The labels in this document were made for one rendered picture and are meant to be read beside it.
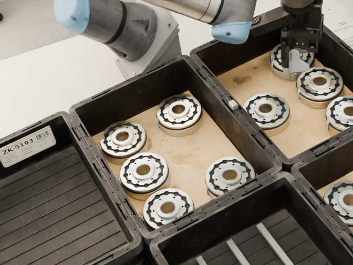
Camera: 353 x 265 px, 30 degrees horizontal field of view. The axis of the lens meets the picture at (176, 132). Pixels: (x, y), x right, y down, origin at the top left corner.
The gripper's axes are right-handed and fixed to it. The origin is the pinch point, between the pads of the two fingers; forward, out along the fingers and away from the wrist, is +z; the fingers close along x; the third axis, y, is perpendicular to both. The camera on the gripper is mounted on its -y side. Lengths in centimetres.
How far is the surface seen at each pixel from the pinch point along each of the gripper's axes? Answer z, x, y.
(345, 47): -6.7, 1.4, 12.4
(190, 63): -7.7, -10.3, -19.6
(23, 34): 85, 88, -146
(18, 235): 3, -55, -44
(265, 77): 2.3, -1.9, -5.0
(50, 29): 85, 94, -134
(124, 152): -0.5, -32.2, -28.8
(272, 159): -7.7, -33.1, 3.8
